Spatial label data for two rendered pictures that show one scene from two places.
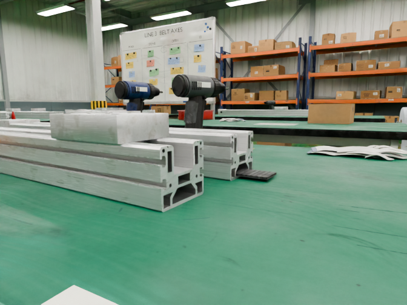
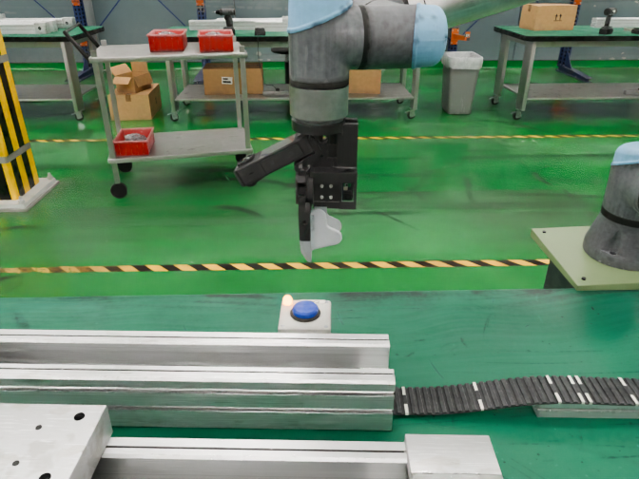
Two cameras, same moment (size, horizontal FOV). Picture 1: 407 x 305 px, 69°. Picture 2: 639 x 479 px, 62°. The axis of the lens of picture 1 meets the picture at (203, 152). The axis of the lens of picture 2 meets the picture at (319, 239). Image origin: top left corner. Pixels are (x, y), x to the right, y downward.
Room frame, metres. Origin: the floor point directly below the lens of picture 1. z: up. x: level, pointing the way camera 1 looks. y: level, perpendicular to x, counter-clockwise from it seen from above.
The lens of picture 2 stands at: (1.26, 0.33, 1.32)
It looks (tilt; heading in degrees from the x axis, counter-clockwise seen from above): 27 degrees down; 148
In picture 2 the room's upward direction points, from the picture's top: straight up
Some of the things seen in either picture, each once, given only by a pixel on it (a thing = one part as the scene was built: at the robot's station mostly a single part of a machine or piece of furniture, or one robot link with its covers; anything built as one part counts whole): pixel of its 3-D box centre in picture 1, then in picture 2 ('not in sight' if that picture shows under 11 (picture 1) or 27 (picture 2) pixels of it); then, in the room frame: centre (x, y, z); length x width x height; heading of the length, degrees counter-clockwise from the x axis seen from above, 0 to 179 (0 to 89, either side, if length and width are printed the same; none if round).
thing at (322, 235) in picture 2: not in sight; (320, 238); (0.69, 0.68, 0.98); 0.06 x 0.03 x 0.09; 57
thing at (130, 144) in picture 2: not in sight; (170, 106); (-2.24, 1.33, 0.50); 1.03 x 0.55 x 1.01; 72
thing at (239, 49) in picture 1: (261, 87); not in sight; (10.61, -2.05, 1.58); 2.83 x 0.98 x 3.15; 60
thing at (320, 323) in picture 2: not in sight; (305, 332); (0.67, 0.66, 0.81); 0.10 x 0.08 x 0.06; 147
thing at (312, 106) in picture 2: not in sight; (319, 102); (0.67, 0.69, 1.17); 0.08 x 0.08 x 0.05
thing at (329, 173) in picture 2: not in sight; (324, 162); (0.68, 0.69, 1.09); 0.09 x 0.08 x 0.12; 57
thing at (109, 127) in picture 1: (110, 134); not in sight; (0.49, 0.15, 0.87); 0.16 x 0.11 x 0.07; 57
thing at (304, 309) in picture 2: not in sight; (305, 311); (0.66, 0.67, 0.84); 0.04 x 0.04 x 0.02
